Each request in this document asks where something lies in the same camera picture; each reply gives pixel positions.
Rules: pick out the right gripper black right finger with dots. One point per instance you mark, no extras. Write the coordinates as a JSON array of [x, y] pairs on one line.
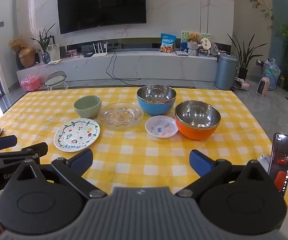
[[211, 173]]

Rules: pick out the blue steel bowl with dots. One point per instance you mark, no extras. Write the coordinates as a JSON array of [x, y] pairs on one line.
[[156, 99]]

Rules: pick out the blue snack bag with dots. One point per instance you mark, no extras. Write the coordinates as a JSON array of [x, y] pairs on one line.
[[167, 43]]

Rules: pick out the green ceramic bowl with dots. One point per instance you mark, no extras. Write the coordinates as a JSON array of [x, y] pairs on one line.
[[88, 106]]

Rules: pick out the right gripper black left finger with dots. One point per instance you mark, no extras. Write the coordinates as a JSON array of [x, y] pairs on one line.
[[70, 172]]

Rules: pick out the small pink heater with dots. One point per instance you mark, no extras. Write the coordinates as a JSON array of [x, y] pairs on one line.
[[263, 86]]

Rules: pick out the white fruity painted plate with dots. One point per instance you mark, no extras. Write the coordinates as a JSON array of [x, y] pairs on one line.
[[76, 135]]

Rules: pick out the small white patterned dish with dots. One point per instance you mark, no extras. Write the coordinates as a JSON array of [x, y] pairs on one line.
[[161, 127]]

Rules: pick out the brown round vase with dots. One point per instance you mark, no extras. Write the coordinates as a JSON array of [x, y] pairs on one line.
[[27, 57]]

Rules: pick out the clear glass patterned plate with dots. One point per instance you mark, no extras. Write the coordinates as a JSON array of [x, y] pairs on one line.
[[120, 115]]

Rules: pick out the pink plastic box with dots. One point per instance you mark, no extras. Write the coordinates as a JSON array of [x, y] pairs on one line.
[[30, 83]]

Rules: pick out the grey blue trash bin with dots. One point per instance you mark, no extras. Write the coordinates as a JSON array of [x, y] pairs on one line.
[[226, 71]]

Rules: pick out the brown teddy bear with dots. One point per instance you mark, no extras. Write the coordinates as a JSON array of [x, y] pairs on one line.
[[193, 37]]

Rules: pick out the black wall television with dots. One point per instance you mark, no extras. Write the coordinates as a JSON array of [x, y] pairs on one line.
[[77, 15]]

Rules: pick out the white wifi router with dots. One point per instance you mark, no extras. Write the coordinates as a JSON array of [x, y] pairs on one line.
[[100, 50]]

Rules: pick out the blue water jug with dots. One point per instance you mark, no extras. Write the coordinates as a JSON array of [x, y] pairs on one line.
[[272, 71]]

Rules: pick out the green potted floor plant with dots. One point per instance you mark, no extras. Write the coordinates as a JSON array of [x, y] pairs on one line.
[[245, 53]]

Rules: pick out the white tv console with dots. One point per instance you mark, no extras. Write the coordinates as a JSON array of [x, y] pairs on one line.
[[129, 65]]

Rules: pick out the yellow white checkered tablecloth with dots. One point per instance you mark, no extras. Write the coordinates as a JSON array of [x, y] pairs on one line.
[[132, 157]]

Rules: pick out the black smartphone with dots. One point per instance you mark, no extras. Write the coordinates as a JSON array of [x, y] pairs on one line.
[[278, 167]]

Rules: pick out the blue vase with plant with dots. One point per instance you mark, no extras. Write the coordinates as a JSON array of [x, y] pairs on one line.
[[43, 40]]

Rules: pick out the orange steel bowl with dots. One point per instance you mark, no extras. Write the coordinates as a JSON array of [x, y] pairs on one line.
[[196, 120]]

